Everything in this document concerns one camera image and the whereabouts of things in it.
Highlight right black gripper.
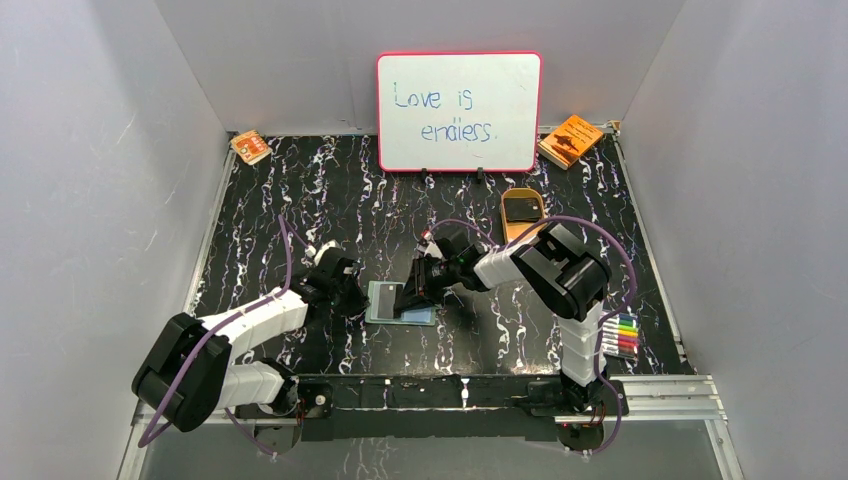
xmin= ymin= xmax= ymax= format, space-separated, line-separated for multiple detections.
xmin=393 ymin=256 xmax=460 ymax=313

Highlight green card holder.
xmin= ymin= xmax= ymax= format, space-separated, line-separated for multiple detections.
xmin=364 ymin=280 xmax=439 ymax=328

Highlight black cards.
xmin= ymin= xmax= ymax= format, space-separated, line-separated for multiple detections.
xmin=503 ymin=197 xmax=544 ymax=223

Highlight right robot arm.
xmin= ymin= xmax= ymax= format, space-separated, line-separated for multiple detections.
xmin=392 ymin=221 xmax=611 ymax=414

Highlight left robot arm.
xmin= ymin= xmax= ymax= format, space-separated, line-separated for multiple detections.
xmin=131 ymin=243 xmax=368 ymax=432

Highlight small orange card box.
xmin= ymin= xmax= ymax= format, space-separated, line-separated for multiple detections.
xmin=230 ymin=130 xmax=272 ymax=165

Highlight orange oval tray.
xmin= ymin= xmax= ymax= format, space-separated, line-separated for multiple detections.
xmin=500 ymin=188 xmax=546 ymax=244

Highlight black base bar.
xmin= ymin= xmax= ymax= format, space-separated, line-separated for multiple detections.
xmin=235 ymin=374 xmax=627 ymax=444

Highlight pink framed whiteboard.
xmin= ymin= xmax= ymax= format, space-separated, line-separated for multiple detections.
xmin=376 ymin=51 xmax=543 ymax=172

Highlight pack of coloured markers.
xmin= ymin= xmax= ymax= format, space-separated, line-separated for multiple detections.
xmin=601 ymin=314 xmax=640 ymax=359

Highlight orange book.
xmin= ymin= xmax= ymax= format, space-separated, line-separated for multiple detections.
xmin=537 ymin=115 xmax=604 ymax=170

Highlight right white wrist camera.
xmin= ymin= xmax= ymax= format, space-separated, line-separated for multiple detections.
xmin=416 ymin=230 xmax=443 ymax=259

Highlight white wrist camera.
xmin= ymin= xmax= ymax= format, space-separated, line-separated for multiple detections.
xmin=416 ymin=230 xmax=443 ymax=259
xmin=305 ymin=240 xmax=341 ymax=265

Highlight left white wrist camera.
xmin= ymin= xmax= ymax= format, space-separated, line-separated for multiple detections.
xmin=305 ymin=240 xmax=341 ymax=265

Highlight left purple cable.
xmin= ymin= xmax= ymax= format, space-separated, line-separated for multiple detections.
xmin=137 ymin=213 xmax=313 ymax=458

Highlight purple cable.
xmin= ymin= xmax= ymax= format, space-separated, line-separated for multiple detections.
xmin=137 ymin=213 xmax=313 ymax=458
xmin=423 ymin=215 xmax=639 ymax=458

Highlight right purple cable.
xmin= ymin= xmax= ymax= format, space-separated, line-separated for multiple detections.
xmin=423 ymin=215 xmax=639 ymax=458

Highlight aluminium frame rail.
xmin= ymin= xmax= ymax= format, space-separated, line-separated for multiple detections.
xmin=119 ymin=375 xmax=743 ymax=479

